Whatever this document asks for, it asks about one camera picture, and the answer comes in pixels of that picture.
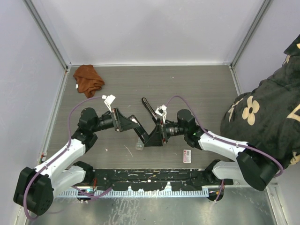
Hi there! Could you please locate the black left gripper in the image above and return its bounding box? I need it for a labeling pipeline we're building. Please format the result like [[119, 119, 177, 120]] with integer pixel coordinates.
[[91, 108, 138, 133]]

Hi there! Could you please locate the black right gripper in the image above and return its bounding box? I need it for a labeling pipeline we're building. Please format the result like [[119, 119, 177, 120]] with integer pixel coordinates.
[[145, 118, 187, 146]]

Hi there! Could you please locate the black stapler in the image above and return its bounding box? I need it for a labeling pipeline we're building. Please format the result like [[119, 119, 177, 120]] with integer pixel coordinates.
[[129, 115, 149, 144], [141, 97, 161, 124]]

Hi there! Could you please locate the red white staple box sleeve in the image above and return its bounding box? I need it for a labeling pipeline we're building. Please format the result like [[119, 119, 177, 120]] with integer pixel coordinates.
[[183, 150, 191, 164]]

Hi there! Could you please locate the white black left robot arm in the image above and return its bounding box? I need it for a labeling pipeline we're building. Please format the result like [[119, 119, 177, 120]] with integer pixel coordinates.
[[13, 107, 138, 220]]

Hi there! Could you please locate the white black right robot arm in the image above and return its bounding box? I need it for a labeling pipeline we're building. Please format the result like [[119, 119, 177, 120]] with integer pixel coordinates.
[[144, 108, 283, 191]]

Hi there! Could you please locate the orange-brown cloth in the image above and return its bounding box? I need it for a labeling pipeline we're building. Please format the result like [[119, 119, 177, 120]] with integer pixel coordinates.
[[73, 65, 105, 98]]

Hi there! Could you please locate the black floral fleece garment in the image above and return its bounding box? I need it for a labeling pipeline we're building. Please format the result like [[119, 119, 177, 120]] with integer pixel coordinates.
[[220, 37, 300, 168]]

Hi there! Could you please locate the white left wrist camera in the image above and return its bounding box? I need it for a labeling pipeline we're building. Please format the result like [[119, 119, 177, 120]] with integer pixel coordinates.
[[102, 95, 116, 112]]

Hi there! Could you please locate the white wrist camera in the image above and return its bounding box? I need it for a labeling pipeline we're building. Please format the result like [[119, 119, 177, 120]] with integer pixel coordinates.
[[102, 95, 116, 112], [155, 105, 167, 124]]

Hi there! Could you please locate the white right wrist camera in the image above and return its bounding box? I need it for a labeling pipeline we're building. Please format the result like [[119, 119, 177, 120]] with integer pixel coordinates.
[[155, 105, 167, 124]]

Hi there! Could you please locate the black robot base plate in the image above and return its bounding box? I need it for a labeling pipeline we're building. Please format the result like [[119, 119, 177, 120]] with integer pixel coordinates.
[[76, 169, 221, 191]]

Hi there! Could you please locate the perforated cable duct strip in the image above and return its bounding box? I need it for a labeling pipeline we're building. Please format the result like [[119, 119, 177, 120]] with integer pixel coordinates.
[[57, 188, 209, 198]]

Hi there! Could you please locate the aluminium front rail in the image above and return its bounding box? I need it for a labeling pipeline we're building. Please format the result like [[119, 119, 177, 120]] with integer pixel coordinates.
[[23, 167, 37, 180]]

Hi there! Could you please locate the aluminium frame post left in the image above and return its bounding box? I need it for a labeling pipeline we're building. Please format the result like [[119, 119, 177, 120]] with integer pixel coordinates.
[[23, 0, 72, 70]]

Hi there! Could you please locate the aluminium frame post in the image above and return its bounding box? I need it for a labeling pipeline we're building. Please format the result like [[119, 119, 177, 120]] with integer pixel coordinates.
[[23, 0, 72, 70], [230, 0, 273, 70]]

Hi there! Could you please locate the aluminium frame post right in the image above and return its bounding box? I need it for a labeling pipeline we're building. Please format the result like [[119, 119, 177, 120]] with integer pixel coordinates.
[[230, 0, 273, 70]]

